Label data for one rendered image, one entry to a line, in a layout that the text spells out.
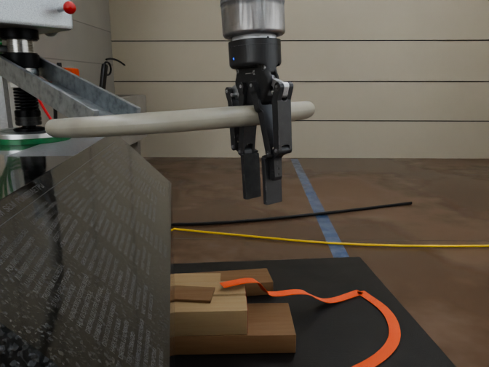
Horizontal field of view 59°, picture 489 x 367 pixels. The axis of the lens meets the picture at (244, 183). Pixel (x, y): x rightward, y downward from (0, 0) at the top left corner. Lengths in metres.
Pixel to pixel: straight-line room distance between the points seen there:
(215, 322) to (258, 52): 1.23
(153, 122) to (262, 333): 1.23
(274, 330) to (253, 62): 1.28
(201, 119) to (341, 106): 5.28
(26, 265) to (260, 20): 0.44
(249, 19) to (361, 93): 5.31
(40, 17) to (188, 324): 1.11
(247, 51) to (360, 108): 5.31
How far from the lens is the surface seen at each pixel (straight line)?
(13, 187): 0.79
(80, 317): 0.62
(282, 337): 1.72
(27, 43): 1.36
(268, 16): 0.62
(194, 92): 5.78
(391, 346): 1.86
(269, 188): 0.63
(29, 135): 1.29
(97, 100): 1.16
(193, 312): 1.66
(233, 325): 1.68
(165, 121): 0.60
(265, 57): 0.61
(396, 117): 6.03
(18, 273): 0.61
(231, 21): 0.62
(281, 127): 0.60
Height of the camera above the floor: 1.02
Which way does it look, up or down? 14 degrees down
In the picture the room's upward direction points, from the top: straight up
